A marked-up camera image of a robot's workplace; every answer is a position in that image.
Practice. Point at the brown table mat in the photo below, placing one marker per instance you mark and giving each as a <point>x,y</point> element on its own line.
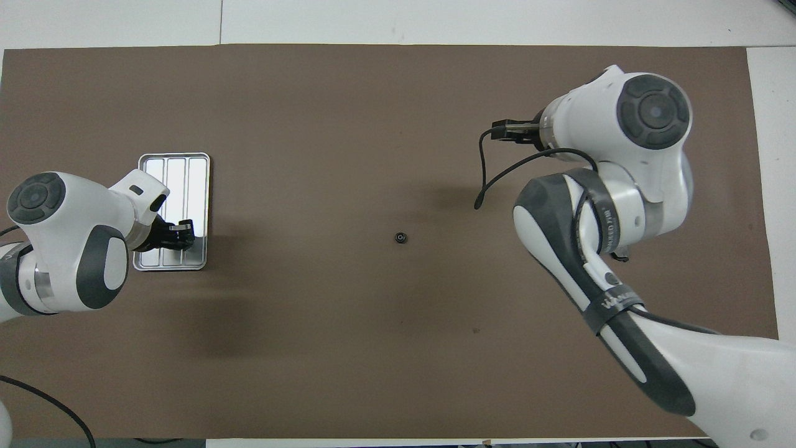
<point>373,342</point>

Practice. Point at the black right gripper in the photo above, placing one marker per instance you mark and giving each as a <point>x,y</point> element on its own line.
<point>533,132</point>

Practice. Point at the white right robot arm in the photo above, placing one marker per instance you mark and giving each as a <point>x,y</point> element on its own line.
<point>622,143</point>

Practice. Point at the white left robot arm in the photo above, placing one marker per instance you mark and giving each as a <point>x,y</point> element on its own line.
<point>62,236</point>

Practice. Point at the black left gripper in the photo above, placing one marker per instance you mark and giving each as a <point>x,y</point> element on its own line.
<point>155,236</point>

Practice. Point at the silver metal tray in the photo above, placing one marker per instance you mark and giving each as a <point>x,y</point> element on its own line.
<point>186,186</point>

